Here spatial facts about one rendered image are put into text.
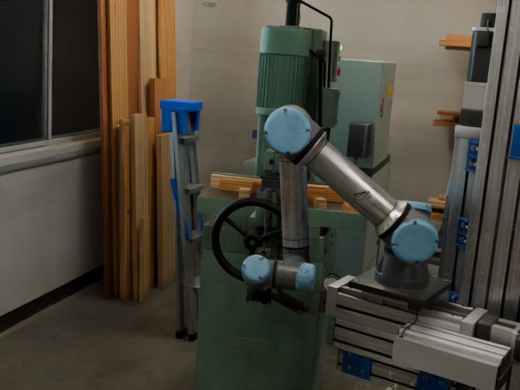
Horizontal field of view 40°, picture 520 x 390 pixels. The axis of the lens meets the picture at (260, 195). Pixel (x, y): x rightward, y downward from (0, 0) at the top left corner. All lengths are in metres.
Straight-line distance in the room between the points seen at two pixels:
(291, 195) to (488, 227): 0.56
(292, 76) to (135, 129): 1.54
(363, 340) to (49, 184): 2.17
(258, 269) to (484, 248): 0.65
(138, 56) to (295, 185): 2.42
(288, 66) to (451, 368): 1.19
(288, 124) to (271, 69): 0.78
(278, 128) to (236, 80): 3.32
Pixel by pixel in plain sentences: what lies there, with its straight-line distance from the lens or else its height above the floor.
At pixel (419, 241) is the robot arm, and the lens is 1.81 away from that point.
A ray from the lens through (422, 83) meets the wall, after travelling 4.78.
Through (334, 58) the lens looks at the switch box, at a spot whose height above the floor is 1.41.
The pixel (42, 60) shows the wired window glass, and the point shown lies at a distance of 3.78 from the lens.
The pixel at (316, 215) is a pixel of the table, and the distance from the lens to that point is 2.46.
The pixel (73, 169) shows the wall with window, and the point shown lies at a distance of 3.95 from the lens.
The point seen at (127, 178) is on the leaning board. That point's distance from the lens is 3.90.
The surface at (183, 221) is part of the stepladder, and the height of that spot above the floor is 0.59.
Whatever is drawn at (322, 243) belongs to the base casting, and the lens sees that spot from 2.48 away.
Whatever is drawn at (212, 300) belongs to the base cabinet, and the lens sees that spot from 2.62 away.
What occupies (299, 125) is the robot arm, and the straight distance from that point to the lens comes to 1.75.
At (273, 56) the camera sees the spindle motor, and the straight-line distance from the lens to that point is 2.51.
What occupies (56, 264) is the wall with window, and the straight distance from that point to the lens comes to 3.94.
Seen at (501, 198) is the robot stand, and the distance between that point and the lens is 2.04.
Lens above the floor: 1.43
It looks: 12 degrees down
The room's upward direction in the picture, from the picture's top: 4 degrees clockwise
